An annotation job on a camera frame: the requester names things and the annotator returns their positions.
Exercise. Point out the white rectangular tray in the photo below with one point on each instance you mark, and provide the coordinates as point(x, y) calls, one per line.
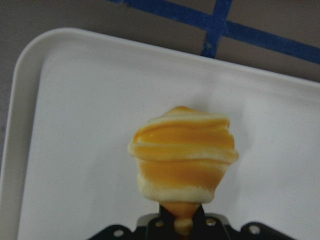
point(77, 99)

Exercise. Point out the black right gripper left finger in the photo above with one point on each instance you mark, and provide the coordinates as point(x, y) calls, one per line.
point(153, 226)

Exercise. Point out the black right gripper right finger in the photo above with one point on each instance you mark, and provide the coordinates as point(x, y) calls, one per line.
point(212, 226)

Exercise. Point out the orange striped bread roll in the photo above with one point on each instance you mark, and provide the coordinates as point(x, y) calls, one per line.
point(182, 157)

